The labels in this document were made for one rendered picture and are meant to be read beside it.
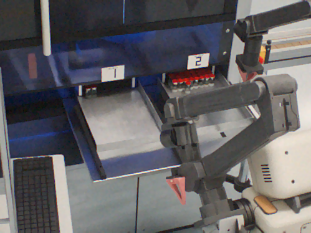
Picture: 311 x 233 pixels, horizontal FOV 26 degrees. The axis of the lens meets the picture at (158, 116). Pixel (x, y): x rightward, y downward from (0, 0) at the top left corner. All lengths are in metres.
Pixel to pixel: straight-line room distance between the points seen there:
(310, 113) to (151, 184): 1.53
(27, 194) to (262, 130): 1.03
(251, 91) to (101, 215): 1.62
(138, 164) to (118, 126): 0.21
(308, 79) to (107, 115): 2.19
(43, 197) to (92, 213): 0.70
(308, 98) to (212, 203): 2.64
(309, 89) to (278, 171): 2.73
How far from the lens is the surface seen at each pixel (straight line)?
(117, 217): 3.02
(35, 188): 2.32
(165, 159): 2.35
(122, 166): 2.32
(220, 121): 2.54
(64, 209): 2.28
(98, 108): 2.56
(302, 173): 1.70
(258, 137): 1.53
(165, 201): 3.05
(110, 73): 2.50
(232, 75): 2.72
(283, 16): 2.08
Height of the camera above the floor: 2.44
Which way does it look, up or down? 38 degrees down
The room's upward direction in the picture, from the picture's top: 4 degrees clockwise
